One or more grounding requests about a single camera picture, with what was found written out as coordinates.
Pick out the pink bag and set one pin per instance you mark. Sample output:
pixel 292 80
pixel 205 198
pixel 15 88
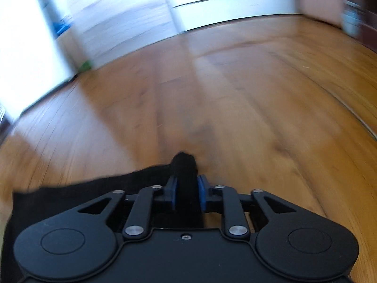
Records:
pixel 321 0

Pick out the white drawer cabinet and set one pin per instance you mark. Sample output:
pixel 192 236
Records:
pixel 235 8

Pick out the pale blue bag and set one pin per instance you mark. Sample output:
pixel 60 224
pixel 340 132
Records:
pixel 352 20

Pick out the black garment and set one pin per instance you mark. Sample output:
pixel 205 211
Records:
pixel 184 182

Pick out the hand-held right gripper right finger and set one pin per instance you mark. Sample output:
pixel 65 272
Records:
pixel 202 194

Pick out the small green floor item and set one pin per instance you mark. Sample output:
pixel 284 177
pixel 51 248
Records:
pixel 85 66

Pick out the dark wooden desk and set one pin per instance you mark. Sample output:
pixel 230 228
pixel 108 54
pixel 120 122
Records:
pixel 371 32

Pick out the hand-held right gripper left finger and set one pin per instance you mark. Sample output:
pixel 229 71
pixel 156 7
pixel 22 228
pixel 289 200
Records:
pixel 171 193

